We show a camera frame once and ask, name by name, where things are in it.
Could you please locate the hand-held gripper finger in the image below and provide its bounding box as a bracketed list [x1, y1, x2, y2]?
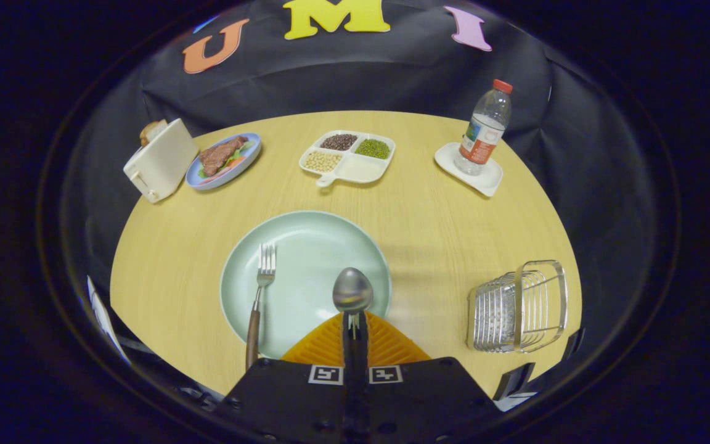
[355, 311, 504, 444]
[216, 311, 356, 444]

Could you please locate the metal spoon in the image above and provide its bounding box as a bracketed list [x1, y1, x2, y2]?
[332, 267, 374, 323]

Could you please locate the wooden-handled metal fork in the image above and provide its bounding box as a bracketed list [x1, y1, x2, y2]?
[245, 243, 277, 371]

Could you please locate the pale green round plate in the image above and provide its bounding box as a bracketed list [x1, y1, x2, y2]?
[219, 210, 392, 360]

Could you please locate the dark angular object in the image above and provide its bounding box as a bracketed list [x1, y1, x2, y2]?
[492, 327, 585, 413]

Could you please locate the white divided dish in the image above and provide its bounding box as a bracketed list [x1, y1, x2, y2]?
[298, 129, 396, 187]

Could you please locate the yellow soybeans pile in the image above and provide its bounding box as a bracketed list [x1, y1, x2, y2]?
[303, 150, 343, 173]

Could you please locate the green mung beans pile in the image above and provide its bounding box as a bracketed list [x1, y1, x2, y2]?
[354, 138, 391, 160]

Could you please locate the white square coaster tray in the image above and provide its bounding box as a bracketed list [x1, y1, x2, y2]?
[434, 142, 504, 198]

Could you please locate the dark red beans pile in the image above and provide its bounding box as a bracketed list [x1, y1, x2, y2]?
[320, 133, 358, 152]

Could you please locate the blue plate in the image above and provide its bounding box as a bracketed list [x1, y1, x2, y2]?
[185, 133, 263, 191]

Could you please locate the brown steak piece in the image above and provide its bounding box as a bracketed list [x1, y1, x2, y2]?
[198, 136, 249, 178]

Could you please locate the clear red-capped water bottle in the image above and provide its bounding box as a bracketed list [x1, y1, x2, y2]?
[453, 79, 513, 176]

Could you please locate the cream white toaster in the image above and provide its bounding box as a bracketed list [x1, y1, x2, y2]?
[123, 118, 200, 204]

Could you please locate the black backdrop cloth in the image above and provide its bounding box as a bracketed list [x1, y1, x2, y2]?
[59, 0, 676, 371]

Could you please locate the toasted bread slice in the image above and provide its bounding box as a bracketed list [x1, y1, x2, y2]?
[139, 120, 168, 147]

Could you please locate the metal wire basket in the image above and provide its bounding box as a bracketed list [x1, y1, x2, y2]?
[466, 260, 569, 354]

